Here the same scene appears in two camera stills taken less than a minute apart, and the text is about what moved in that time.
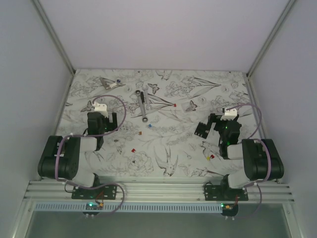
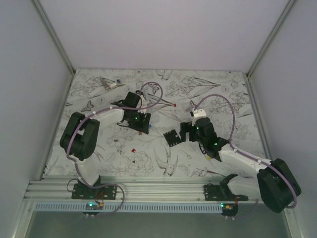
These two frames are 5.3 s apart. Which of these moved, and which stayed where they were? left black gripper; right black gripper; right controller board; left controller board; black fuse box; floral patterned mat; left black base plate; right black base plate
Moved: left black gripper; black fuse box; right black gripper
Stayed: left black base plate; left controller board; right black base plate; right controller board; floral patterned mat
